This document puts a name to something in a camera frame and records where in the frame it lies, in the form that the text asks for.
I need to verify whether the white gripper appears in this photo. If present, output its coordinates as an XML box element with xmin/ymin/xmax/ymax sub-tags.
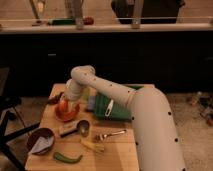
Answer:
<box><xmin>64</xmin><ymin>79</ymin><xmax>84</xmax><ymax>101</ymax></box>

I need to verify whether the red apple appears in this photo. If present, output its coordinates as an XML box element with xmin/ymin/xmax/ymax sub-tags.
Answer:
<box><xmin>59</xmin><ymin>100</ymin><xmax>69</xmax><ymax>112</ymax></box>

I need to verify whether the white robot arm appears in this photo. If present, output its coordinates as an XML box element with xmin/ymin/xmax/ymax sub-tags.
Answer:
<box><xmin>65</xmin><ymin>65</ymin><xmax>186</xmax><ymax>171</ymax></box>

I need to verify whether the orange red bowl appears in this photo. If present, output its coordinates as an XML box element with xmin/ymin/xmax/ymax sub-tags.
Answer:
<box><xmin>55</xmin><ymin>101</ymin><xmax>80</xmax><ymax>122</ymax></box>

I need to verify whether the dark brown bowl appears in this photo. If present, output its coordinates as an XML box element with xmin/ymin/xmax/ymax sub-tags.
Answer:
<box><xmin>27</xmin><ymin>128</ymin><xmax>55</xmax><ymax>155</ymax></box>

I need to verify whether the blue sponge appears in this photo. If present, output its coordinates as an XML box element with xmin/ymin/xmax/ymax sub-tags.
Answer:
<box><xmin>86</xmin><ymin>96</ymin><xmax>95</xmax><ymax>111</ymax></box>

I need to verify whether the dark red object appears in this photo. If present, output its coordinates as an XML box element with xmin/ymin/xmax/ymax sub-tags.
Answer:
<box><xmin>47</xmin><ymin>92</ymin><xmax>63</xmax><ymax>105</ymax></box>

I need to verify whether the green dish rack tray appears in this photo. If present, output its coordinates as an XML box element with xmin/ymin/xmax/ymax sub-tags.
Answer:
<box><xmin>93</xmin><ymin>85</ymin><xmax>144</xmax><ymax>122</ymax></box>

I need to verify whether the metal measuring cup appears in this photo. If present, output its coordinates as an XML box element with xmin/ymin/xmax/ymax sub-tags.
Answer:
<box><xmin>59</xmin><ymin>120</ymin><xmax>90</xmax><ymax>138</ymax></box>

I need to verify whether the white plastic utensil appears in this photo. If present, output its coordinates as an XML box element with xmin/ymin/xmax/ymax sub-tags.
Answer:
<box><xmin>105</xmin><ymin>99</ymin><xmax>114</xmax><ymax>117</ymax></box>

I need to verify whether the metal fork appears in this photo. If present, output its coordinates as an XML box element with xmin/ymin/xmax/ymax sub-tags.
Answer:
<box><xmin>94</xmin><ymin>130</ymin><xmax>127</xmax><ymax>141</ymax></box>

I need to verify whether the wooden board table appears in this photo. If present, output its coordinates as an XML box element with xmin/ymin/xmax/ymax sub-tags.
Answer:
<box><xmin>25</xmin><ymin>88</ymin><xmax>139</xmax><ymax>171</ymax></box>

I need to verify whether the light blue cloth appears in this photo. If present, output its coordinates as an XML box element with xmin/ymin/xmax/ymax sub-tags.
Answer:
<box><xmin>29</xmin><ymin>137</ymin><xmax>54</xmax><ymax>154</ymax></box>

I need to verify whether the black chair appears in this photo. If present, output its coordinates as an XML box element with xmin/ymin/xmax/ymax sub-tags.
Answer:
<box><xmin>0</xmin><ymin>67</ymin><xmax>39</xmax><ymax>171</ymax></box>

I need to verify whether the green chili pepper toy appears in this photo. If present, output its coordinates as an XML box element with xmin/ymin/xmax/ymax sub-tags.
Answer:
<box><xmin>53</xmin><ymin>152</ymin><xmax>82</xmax><ymax>164</ymax></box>

